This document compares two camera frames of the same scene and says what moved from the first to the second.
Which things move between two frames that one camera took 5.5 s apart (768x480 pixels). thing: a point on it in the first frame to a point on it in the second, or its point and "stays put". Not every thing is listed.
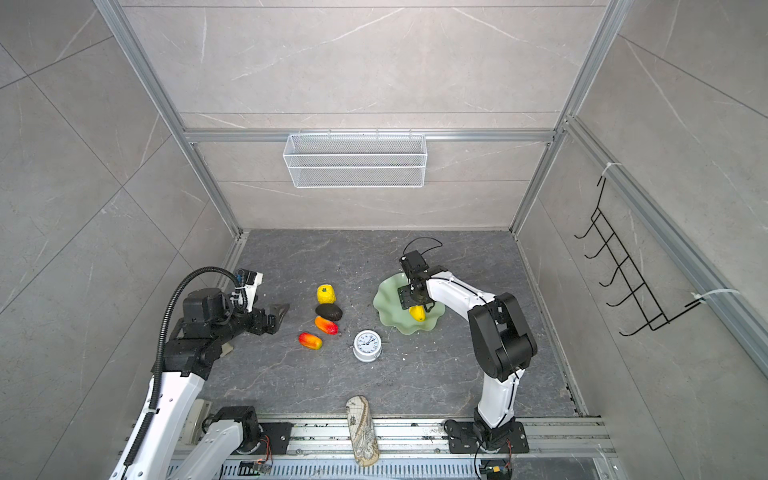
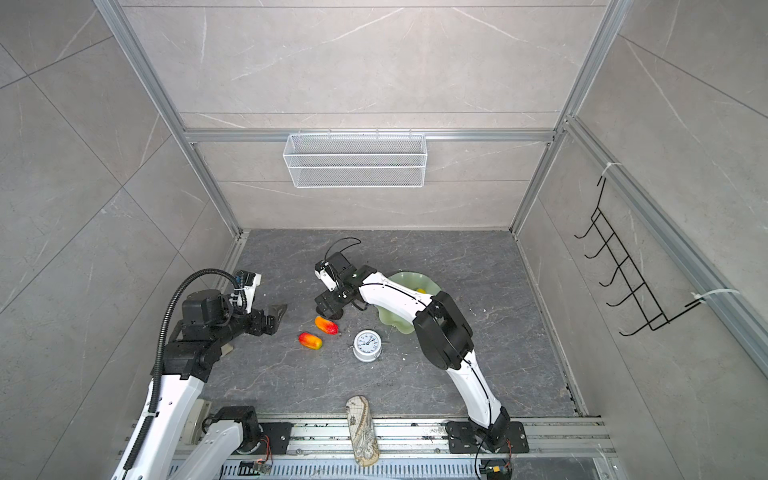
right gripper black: (405, 297) to (333, 305)
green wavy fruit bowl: (392, 314) stays put
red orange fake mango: (326, 325) stays put
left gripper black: (272, 321) stays put
